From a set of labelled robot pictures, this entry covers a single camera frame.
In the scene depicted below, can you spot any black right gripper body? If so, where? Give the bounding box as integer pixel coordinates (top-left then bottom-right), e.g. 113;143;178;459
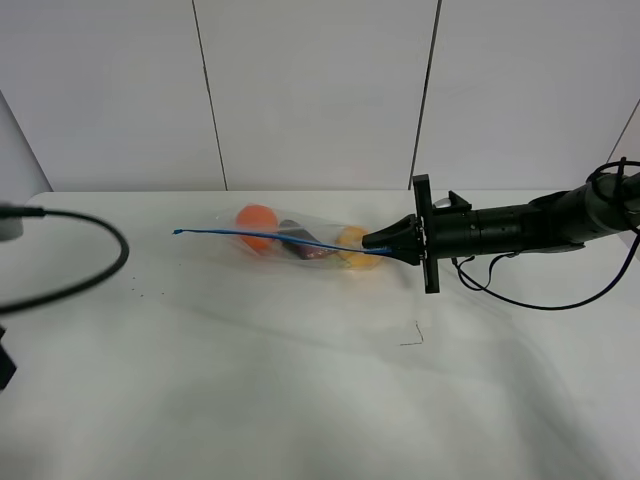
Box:
412;174;480;294

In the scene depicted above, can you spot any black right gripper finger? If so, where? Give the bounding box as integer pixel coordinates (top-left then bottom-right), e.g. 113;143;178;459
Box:
362;214;419;249
384;247;424;264

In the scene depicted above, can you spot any clear zip bag blue seal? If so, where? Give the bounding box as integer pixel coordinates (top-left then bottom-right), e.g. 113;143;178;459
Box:
173;204;392;270

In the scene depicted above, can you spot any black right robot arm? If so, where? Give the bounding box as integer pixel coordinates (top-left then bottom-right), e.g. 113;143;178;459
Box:
362;161;639;294

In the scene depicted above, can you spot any purple eggplant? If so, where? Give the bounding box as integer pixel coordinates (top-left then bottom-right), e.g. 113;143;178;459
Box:
278;219;335;260

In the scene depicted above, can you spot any orange fruit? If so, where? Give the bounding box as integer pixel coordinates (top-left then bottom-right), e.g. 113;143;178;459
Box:
235;204;279;254

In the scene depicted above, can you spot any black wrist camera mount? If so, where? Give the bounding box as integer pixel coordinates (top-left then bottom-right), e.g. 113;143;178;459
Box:
433;190;472;212

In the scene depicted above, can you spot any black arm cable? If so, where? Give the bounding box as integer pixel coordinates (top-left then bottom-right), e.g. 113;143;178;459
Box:
0;204;131;315
452;157;640;310

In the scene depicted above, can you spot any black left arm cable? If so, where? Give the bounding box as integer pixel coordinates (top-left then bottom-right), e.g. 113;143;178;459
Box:
0;204;131;315

